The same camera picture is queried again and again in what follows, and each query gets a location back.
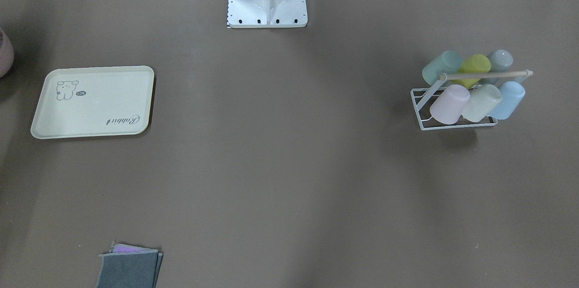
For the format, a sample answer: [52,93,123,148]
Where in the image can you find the green cup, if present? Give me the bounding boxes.
[422,50,463,85]

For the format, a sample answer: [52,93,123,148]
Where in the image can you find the cream rabbit tray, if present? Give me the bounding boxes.
[30,66,155,139]

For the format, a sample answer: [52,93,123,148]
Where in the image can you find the white cup rack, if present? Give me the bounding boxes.
[410,70,534,131]

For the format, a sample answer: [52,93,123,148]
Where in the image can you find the pink cup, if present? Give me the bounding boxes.
[429,84,470,125]

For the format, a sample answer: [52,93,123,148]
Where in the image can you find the cream cup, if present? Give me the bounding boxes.
[462,84,503,123]

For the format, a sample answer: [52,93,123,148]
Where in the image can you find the yellow cup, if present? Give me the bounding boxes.
[451,54,491,90]

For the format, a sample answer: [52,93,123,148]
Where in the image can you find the grey cup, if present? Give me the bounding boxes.
[486,49,514,74]

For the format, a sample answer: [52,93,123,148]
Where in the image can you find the blue cup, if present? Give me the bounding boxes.
[488,81,526,120]

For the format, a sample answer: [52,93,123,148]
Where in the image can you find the grey folded cloth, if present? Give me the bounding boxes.
[96,243,163,288]

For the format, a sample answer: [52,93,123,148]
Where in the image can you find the pink bowl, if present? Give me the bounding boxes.
[0,28,14,78]

